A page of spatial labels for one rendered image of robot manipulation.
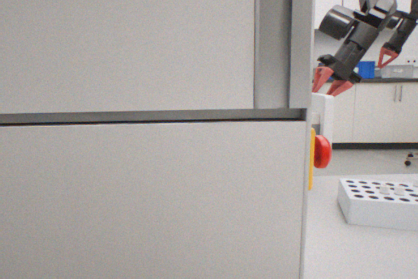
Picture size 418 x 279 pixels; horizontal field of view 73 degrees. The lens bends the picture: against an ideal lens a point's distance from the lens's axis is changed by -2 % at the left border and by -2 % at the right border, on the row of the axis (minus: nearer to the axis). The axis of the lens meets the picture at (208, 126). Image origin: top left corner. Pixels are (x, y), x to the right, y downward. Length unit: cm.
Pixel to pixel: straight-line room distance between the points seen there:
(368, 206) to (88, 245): 35
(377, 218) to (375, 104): 365
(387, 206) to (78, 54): 41
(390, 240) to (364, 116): 363
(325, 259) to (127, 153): 26
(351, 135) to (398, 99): 70
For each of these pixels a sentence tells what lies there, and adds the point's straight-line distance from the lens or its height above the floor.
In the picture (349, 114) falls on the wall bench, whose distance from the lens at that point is 396.
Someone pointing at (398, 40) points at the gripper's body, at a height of 110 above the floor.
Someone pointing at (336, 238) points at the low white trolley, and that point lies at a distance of 42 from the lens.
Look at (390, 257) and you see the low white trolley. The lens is 41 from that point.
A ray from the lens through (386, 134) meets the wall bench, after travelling 421.
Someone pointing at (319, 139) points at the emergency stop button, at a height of 89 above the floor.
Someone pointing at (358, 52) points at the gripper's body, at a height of 102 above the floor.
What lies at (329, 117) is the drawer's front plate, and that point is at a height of 89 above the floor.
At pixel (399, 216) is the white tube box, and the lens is 47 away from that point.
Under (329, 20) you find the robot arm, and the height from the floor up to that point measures 109.
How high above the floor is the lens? 97
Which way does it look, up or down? 10 degrees down
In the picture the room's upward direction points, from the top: 1 degrees counter-clockwise
